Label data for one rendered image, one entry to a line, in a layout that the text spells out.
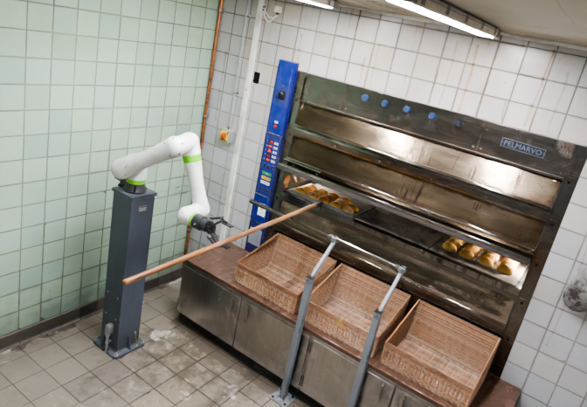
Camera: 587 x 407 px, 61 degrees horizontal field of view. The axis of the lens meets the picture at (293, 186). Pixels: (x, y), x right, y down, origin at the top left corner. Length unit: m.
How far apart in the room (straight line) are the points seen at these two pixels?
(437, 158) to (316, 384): 1.67
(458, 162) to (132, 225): 2.11
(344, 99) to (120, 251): 1.84
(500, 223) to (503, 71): 0.90
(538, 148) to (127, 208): 2.50
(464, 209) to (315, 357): 1.35
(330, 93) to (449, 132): 0.89
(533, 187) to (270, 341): 1.97
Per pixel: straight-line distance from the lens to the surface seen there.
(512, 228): 3.25
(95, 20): 3.50
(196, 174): 3.10
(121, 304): 3.66
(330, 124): 3.58
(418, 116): 3.32
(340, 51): 3.55
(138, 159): 3.08
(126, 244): 3.44
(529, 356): 3.50
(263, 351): 3.70
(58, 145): 3.52
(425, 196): 3.35
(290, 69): 3.72
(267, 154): 3.87
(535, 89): 3.14
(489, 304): 3.43
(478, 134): 3.22
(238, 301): 3.68
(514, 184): 3.20
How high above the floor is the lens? 2.42
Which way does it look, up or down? 18 degrees down
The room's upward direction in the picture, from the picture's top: 12 degrees clockwise
